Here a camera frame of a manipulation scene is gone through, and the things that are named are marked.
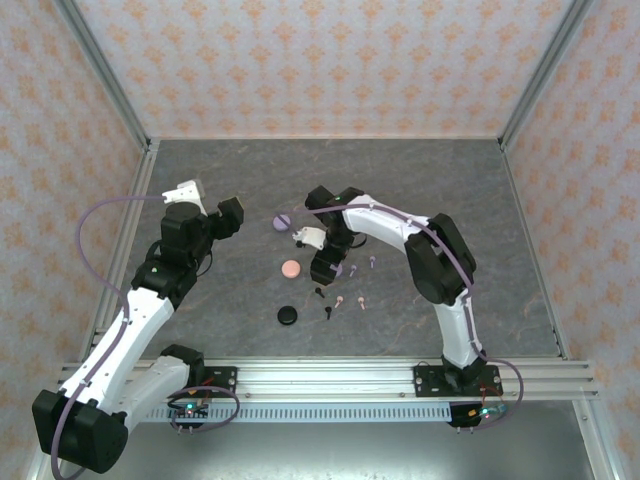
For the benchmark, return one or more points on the small control circuit board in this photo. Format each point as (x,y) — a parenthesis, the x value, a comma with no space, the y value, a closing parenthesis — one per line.
(480,414)
(189,410)

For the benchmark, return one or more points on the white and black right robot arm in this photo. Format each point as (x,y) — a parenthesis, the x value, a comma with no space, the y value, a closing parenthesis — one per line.
(385,225)

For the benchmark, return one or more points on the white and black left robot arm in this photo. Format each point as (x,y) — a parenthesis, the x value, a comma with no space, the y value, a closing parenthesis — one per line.
(125,340)

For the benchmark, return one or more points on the pink earbud charging case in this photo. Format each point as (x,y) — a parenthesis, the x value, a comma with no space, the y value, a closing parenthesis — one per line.
(291,269)

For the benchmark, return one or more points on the aluminium frame post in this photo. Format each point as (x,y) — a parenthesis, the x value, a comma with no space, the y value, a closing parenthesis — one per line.
(107,75)
(544,75)

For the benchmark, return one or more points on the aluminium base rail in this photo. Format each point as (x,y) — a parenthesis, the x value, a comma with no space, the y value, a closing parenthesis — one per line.
(325,380)

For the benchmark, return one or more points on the aluminium table edge rail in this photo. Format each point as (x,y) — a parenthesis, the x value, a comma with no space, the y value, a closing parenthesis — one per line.
(522,200)
(144,170)

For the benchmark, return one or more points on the purple earbud charging case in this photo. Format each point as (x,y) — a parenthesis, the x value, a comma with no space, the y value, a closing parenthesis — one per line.
(281,222)
(339,272)

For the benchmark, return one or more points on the black earbud charging case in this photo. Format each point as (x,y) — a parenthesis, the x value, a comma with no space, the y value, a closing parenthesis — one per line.
(287,315)

